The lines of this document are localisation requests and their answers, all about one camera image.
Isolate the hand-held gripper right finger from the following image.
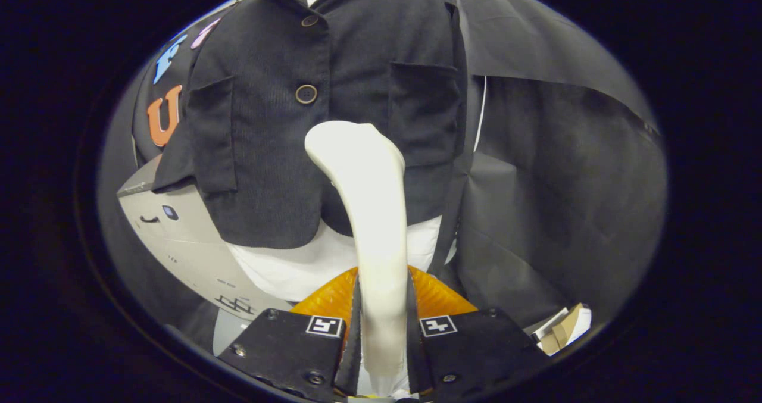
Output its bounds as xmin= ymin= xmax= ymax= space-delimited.
xmin=407 ymin=264 xmax=551 ymax=402

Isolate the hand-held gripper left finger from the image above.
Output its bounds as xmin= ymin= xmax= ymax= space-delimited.
xmin=217 ymin=266 xmax=363 ymax=403

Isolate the white garment steamer with hose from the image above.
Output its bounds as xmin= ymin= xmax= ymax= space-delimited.
xmin=304 ymin=120 xmax=411 ymax=395

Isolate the black button jacket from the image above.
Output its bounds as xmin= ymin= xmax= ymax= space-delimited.
xmin=152 ymin=0 xmax=471 ymax=250

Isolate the white mannequin torso with stand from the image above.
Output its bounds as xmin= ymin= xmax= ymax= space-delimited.
xmin=226 ymin=0 xmax=459 ymax=302

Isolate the small cardboard box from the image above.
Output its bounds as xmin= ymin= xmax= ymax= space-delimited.
xmin=532 ymin=303 xmax=593 ymax=356

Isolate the grey drawer cabinet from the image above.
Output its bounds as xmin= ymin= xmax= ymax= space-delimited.
xmin=117 ymin=155 xmax=295 ymax=321

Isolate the black backdrop cloth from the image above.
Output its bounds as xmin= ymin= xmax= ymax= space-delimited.
xmin=98 ymin=0 xmax=667 ymax=356

